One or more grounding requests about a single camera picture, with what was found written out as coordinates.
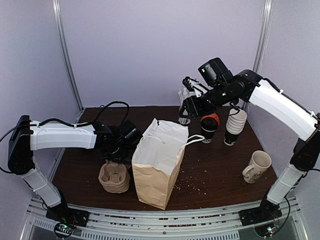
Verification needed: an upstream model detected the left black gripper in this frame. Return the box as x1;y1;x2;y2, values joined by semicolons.
108;141;136;164

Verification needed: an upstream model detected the brown pulp cup carrier stack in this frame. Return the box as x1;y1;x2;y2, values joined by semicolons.
98;161;131;194

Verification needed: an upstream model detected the black paper coffee cup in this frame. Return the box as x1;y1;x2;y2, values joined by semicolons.
200;128;218;144

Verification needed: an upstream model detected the black plastic cup lid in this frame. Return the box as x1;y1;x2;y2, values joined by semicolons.
201;117;219;131

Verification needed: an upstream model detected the brown paper takeout bag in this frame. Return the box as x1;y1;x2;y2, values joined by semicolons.
131;118;205;210

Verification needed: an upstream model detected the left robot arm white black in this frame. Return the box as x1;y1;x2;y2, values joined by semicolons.
7;115;142;222

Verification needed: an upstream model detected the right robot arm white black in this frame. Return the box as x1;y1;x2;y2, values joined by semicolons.
179;57;320;221

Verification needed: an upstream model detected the glass jar of straws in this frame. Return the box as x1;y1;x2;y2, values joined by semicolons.
178;88;191;126

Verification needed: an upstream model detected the orange small bowl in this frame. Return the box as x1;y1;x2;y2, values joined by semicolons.
201;112;221;126

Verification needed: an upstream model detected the stack of paper cups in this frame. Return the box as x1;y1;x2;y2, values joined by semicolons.
224;108;247;146

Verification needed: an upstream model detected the beige ceramic mug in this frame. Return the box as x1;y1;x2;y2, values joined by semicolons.
242;150;272;184

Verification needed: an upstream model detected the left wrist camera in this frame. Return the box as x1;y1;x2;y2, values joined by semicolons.
118;120;142;146

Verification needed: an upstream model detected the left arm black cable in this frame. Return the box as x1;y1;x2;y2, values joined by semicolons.
0;100;131;173

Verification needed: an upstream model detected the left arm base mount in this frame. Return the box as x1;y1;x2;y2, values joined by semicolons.
44;202;90;240

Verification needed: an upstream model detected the right aluminium frame post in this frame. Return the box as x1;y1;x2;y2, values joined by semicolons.
252;0;274;74

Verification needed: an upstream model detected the aluminium frame post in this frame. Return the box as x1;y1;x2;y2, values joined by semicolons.
252;0;274;74
52;0;84;112

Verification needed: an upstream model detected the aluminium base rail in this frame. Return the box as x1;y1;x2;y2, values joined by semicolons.
18;197;310;240

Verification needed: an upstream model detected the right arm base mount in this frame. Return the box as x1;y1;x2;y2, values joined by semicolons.
239;200;283;238

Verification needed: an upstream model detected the left aluminium frame post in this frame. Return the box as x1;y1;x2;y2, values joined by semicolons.
52;0;84;112

